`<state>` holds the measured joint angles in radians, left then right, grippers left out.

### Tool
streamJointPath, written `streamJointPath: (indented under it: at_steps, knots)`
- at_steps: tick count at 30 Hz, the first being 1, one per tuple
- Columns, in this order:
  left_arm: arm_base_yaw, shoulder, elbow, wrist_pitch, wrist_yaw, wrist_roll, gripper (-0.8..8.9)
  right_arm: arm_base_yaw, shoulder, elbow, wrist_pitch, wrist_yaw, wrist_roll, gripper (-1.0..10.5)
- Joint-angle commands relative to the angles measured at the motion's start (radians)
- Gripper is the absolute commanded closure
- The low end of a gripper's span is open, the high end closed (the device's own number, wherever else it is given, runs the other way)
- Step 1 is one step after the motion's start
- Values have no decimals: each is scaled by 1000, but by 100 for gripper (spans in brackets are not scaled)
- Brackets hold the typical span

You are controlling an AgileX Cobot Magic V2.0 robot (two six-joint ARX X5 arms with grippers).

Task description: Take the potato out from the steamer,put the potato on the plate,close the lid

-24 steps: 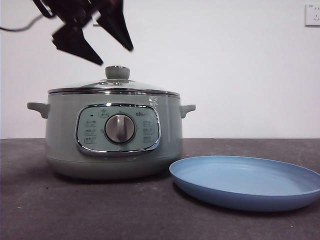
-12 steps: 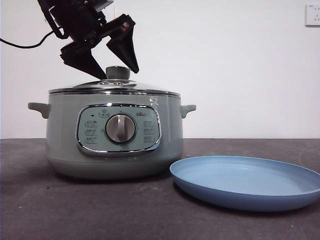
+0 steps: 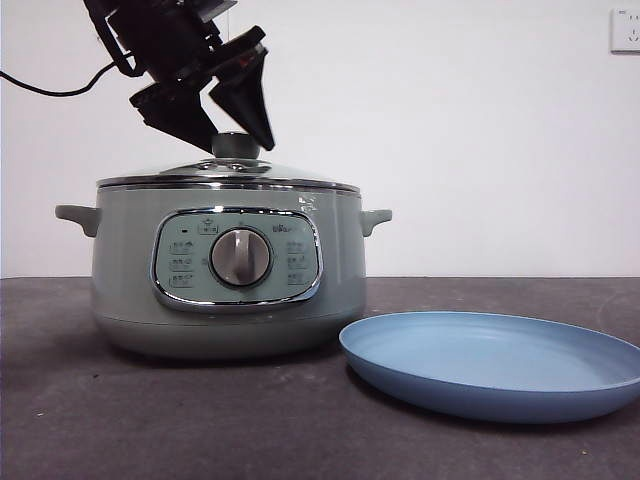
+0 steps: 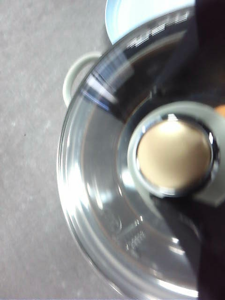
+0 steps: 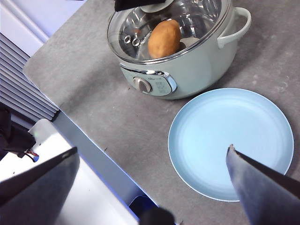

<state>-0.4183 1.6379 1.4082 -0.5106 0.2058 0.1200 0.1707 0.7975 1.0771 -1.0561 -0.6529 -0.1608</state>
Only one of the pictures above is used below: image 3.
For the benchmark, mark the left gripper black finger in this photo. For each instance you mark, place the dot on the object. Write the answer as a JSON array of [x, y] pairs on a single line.
[[247, 100], [175, 115]]

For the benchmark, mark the glass lid with green knob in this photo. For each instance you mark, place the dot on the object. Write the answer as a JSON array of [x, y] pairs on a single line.
[[235, 146]]

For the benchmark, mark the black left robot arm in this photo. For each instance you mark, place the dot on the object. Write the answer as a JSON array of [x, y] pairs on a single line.
[[155, 40]]

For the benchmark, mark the pale green electric steamer pot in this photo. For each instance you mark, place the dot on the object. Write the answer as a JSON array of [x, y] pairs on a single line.
[[130, 260]]

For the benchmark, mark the blue round plate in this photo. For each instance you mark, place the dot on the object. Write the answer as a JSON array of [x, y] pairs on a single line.
[[480, 360]]

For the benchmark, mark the white wall socket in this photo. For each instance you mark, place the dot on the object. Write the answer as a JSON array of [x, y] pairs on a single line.
[[626, 31]]

